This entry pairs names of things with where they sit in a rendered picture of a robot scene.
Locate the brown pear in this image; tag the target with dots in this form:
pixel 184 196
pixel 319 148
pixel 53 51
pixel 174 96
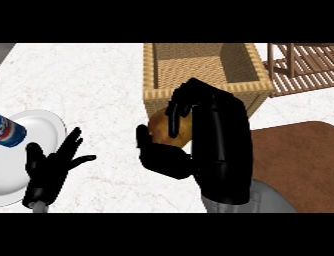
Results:
pixel 162 131

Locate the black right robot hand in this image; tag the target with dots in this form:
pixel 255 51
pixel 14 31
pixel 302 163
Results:
pixel 223 150

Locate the white plate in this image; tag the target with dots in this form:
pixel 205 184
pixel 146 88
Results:
pixel 13 160

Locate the brown wooden slatted rack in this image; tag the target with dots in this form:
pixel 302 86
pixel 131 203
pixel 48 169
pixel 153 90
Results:
pixel 313 66

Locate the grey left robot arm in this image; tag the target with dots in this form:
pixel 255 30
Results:
pixel 41 208

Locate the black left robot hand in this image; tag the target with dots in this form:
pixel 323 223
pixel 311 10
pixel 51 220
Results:
pixel 50 170

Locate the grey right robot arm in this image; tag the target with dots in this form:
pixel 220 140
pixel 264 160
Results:
pixel 257 202

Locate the blue soda can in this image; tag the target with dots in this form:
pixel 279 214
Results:
pixel 1 130

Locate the brown wooden cutting board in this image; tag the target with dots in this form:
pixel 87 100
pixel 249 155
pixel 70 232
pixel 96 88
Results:
pixel 304 166

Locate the wicker basket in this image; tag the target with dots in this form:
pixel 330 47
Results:
pixel 194 66

